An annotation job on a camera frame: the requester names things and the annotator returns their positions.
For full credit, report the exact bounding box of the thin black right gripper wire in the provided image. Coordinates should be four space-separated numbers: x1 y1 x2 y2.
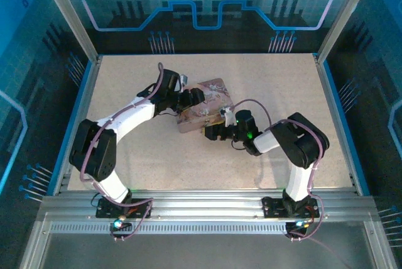
231 140 249 153

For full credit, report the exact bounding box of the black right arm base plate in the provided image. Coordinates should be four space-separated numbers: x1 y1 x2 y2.
261 195 325 220

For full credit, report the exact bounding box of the pink printed tin box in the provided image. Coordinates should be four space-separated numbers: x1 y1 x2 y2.
176 77 234 135

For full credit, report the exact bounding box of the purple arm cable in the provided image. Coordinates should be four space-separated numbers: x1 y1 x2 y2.
79 62 165 242
227 98 325 242

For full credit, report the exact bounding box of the lit connector board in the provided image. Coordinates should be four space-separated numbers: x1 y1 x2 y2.
287 218 310 234
111 217 133 233

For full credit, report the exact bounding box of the aluminium frame post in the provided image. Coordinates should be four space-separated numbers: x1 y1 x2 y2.
315 0 378 64
35 0 102 64

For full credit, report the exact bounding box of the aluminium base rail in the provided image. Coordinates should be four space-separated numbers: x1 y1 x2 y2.
36 188 379 221

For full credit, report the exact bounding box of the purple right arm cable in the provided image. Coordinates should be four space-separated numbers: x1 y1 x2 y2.
227 98 325 242

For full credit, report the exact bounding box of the thin black left gripper wire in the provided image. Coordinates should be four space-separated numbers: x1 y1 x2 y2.
156 107 182 118

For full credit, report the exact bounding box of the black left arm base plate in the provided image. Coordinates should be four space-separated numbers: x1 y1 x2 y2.
95 197 155 220

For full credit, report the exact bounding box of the thin black gripper wire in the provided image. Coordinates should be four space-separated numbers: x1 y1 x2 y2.
231 140 249 153
156 107 182 118

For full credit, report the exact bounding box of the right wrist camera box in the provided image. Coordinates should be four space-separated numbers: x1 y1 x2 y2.
219 106 235 127

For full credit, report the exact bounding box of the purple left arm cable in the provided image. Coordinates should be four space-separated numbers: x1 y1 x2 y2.
79 62 165 242

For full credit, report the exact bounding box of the slotted grey cable duct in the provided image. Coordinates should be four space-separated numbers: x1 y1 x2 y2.
49 222 369 236

